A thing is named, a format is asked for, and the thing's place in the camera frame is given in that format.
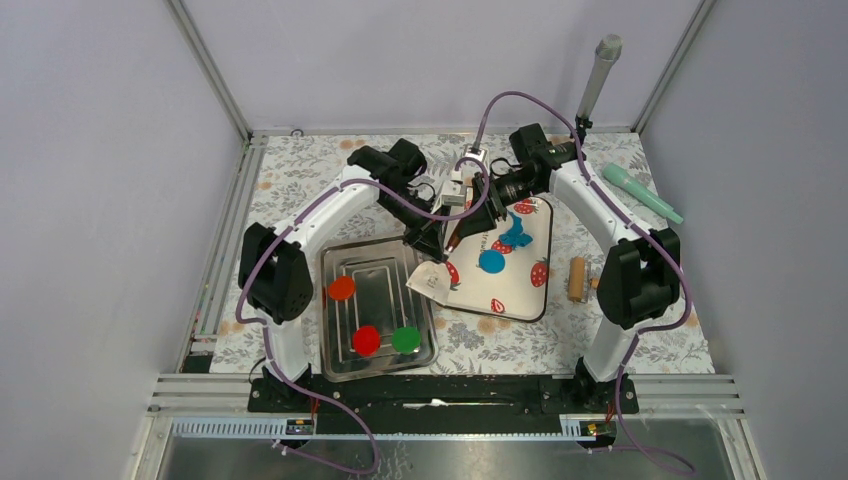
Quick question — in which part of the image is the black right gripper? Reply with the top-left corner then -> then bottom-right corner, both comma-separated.
457,170 -> 542,240

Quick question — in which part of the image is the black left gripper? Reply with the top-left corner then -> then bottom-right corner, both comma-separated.
379,186 -> 449,262

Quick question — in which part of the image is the blue dough scrap strip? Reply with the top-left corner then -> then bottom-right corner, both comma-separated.
498,212 -> 533,249

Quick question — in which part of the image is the white strawberry print tray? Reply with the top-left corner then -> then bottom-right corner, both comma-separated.
442,197 -> 553,323

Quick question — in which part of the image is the wooden double-ended dough roller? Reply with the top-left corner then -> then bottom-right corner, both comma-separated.
567,256 -> 600,303

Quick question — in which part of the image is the blue dough piece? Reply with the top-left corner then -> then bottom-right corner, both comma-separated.
478,249 -> 506,274

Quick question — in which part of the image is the metal spatula wooden handle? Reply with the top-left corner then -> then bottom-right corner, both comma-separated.
406,222 -> 461,306

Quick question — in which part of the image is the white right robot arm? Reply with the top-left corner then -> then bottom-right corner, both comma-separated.
462,124 -> 681,412

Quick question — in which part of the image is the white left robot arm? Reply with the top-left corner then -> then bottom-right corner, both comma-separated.
236,139 -> 444,411

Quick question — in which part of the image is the green dough disc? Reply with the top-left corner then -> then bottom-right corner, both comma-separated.
391,327 -> 422,355

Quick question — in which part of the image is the orange dough disc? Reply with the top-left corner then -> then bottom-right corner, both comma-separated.
326,275 -> 356,302

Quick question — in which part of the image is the red dough disc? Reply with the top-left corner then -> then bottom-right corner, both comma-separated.
352,325 -> 382,357

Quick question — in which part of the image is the floral table mat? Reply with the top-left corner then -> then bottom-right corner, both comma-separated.
209,133 -> 715,375

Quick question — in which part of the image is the mint green handheld tool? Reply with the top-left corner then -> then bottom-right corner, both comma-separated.
602,164 -> 684,224

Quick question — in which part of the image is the silver microphone on stand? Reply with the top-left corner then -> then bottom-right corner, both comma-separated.
571,34 -> 623,142

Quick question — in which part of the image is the stainless steel baking tray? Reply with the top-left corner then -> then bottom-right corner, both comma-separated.
319,236 -> 438,383

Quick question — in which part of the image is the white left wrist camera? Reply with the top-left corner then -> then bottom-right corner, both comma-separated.
439,170 -> 467,207

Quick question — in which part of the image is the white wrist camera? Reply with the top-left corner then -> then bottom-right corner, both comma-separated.
439,170 -> 467,207
453,145 -> 491,172

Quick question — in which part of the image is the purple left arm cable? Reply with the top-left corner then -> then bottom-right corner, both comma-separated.
235,156 -> 492,476

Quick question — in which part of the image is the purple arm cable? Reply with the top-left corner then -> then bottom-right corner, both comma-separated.
471,90 -> 695,480
235,156 -> 492,476

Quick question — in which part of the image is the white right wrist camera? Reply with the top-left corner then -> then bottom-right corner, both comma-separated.
453,145 -> 491,172

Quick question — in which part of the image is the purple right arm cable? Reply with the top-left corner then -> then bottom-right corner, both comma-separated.
471,90 -> 695,480

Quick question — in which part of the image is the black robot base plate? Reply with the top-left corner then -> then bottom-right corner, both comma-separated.
247,373 -> 639,435

